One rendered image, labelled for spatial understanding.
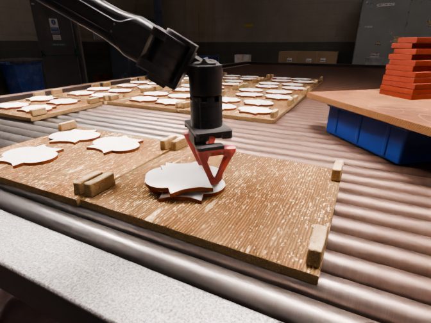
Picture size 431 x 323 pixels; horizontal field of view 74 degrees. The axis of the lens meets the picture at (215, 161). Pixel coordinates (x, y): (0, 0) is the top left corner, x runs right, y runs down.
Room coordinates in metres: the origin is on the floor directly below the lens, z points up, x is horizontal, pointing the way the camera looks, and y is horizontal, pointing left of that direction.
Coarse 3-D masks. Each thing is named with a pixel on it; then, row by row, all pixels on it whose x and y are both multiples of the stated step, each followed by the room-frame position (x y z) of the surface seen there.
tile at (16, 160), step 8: (8, 152) 0.66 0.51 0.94; (16, 152) 0.66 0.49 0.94; (24, 152) 0.66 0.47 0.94; (32, 152) 0.66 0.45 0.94; (40, 152) 0.66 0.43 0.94; (48, 152) 0.66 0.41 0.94; (56, 152) 0.67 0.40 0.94; (0, 160) 0.61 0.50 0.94; (8, 160) 0.61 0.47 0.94; (16, 160) 0.61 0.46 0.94; (24, 160) 0.61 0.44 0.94; (32, 160) 0.61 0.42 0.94; (40, 160) 0.61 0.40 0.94; (48, 160) 0.61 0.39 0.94
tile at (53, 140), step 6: (60, 132) 0.83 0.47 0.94; (66, 132) 0.83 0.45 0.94; (72, 132) 0.83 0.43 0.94; (78, 132) 0.83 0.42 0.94; (84, 132) 0.83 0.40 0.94; (90, 132) 0.83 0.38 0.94; (96, 132) 0.83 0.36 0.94; (54, 138) 0.77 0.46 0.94; (60, 138) 0.77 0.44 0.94; (66, 138) 0.77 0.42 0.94; (72, 138) 0.77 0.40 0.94; (78, 138) 0.77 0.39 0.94; (84, 138) 0.77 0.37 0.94; (90, 138) 0.77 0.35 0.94; (96, 138) 0.79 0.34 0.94
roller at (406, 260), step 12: (336, 240) 0.35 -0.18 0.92; (348, 240) 0.35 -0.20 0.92; (360, 240) 0.35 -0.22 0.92; (348, 252) 0.34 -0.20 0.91; (360, 252) 0.33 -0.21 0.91; (372, 252) 0.33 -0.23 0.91; (384, 252) 0.33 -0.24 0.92; (396, 252) 0.32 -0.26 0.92; (408, 252) 0.32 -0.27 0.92; (384, 264) 0.32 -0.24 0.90; (396, 264) 0.31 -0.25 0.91; (408, 264) 0.31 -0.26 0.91; (420, 264) 0.31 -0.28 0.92
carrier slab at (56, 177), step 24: (24, 144) 0.75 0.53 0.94; (48, 144) 0.75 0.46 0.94; (72, 144) 0.75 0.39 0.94; (144, 144) 0.75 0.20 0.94; (0, 168) 0.58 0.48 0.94; (24, 168) 0.58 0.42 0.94; (48, 168) 0.58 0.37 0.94; (72, 168) 0.58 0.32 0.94; (96, 168) 0.58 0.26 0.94; (120, 168) 0.58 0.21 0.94; (48, 192) 0.47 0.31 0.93; (72, 192) 0.47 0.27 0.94
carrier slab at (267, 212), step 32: (160, 160) 0.63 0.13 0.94; (192, 160) 0.63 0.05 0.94; (256, 160) 0.63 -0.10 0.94; (128, 192) 0.47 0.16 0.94; (224, 192) 0.47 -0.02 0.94; (256, 192) 0.47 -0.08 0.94; (288, 192) 0.47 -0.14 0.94; (320, 192) 0.47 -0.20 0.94; (160, 224) 0.37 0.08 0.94; (192, 224) 0.37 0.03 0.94; (224, 224) 0.37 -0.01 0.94; (256, 224) 0.37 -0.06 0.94; (288, 224) 0.37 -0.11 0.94; (320, 224) 0.37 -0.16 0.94; (256, 256) 0.30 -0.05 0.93; (288, 256) 0.30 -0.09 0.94
